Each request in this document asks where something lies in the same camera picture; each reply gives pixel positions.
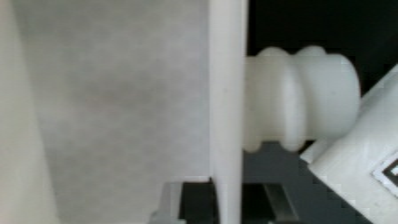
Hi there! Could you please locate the white cabinet body box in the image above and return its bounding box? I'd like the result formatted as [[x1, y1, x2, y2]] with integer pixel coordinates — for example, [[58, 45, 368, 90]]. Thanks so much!
[[0, 0, 248, 224]]

